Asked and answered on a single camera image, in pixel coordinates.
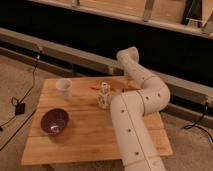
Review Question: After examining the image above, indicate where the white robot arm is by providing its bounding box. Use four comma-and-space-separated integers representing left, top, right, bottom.
110, 47, 170, 171

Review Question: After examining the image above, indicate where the white patterned bottle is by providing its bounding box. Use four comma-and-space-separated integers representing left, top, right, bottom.
98, 82, 110, 109

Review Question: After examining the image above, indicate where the white paper cup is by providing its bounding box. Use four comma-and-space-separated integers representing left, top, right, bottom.
56, 78, 72, 100

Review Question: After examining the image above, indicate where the dark red bowl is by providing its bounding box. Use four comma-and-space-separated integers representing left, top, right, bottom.
40, 108, 69, 135

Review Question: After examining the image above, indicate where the black power adapter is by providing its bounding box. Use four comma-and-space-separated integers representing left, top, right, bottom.
15, 103, 25, 115

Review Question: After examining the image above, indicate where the black cable left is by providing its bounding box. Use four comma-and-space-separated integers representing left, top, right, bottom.
0, 49, 44, 152

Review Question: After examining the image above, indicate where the black cable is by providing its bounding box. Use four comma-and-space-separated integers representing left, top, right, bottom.
0, 49, 44, 152
182, 101, 213, 141

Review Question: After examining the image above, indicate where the black cable right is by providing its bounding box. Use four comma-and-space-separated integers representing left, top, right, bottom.
182, 101, 213, 141

